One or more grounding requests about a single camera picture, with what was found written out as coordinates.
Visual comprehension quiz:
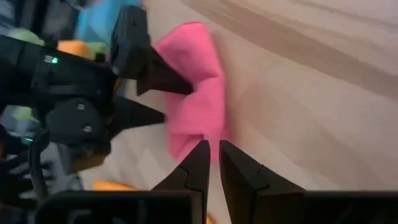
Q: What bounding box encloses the clear plastic bin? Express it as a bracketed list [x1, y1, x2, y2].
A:
[0, 0, 144, 147]

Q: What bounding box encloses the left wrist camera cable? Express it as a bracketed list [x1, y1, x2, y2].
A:
[29, 130, 52, 206]

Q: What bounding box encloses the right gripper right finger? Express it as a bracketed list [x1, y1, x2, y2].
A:
[218, 139, 306, 224]

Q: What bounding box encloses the blue microfiber towel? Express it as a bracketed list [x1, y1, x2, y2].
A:
[76, 0, 142, 47]

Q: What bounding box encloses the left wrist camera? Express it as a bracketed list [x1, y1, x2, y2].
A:
[45, 98, 111, 156]

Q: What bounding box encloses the orange microfiber towel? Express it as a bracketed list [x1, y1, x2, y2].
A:
[92, 179, 216, 224]
[57, 40, 94, 60]

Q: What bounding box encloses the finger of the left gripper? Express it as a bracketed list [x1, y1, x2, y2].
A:
[110, 4, 194, 96]
[104, 95, 166, 138]

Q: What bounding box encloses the pink microfiber towel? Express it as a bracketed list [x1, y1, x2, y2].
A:
[154, 21, 231, 162]

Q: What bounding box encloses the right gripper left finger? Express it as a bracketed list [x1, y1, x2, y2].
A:
[150, 139, 212, 224]

